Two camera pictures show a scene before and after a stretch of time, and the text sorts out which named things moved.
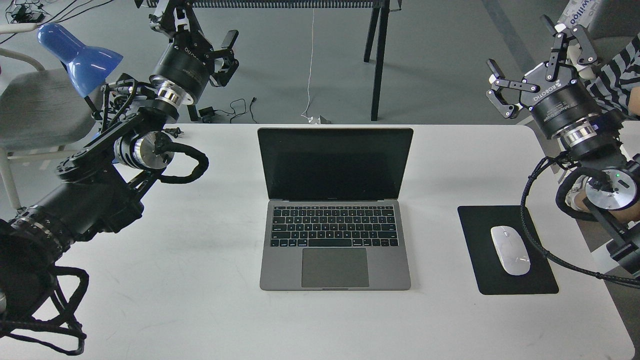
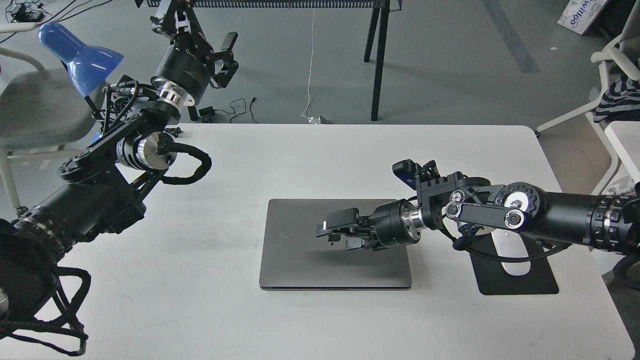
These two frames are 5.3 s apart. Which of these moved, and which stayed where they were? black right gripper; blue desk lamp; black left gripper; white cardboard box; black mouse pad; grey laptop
Moved: grey laptop; black right gripper
Stayed: white cardboard box; black mouse pad; black left gripper; blue desk lamp
